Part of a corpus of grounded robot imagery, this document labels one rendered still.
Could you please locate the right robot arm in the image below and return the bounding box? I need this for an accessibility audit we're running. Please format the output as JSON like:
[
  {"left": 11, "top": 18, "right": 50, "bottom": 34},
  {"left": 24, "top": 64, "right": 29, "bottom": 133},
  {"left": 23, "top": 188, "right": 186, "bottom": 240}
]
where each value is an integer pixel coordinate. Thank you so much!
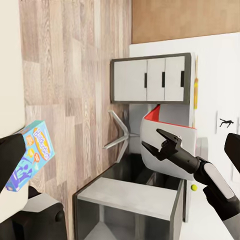
[{"left": 141, "top": 128, "right": 240, "bottom": 240}]

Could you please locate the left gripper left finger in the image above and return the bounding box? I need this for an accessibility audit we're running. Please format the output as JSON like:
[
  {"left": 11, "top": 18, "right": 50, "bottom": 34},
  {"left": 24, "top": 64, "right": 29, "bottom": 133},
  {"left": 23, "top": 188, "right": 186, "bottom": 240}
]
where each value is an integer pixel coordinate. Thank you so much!
[{"left": 0, "top": 133, "right": 26, "bottom": 193}]

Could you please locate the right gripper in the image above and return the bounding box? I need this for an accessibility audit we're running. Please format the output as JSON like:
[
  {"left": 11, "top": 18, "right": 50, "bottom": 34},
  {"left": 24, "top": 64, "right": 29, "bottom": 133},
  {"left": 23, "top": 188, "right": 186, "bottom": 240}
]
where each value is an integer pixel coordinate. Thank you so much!
[{"left": 141, "top": 128, "right": 191, "bottom": 168}]

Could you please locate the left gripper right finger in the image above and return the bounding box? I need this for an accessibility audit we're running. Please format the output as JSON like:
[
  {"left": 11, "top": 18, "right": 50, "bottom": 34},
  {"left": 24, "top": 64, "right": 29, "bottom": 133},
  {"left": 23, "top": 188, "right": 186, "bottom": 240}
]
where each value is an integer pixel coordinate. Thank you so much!
[{"left": 224, "top": 133, "right": 240, "bottom": 173}]

